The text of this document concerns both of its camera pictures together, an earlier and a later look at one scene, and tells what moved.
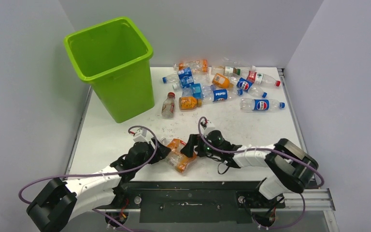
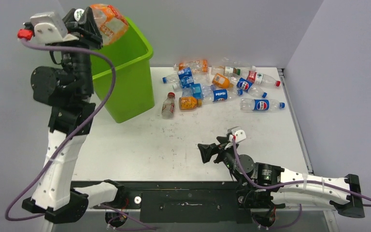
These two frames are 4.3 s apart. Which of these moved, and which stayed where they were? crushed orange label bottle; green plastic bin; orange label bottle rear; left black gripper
Moved: left black gripper; crushed orange label bottle
Stayed: green plastic bin; orange label bottle rear
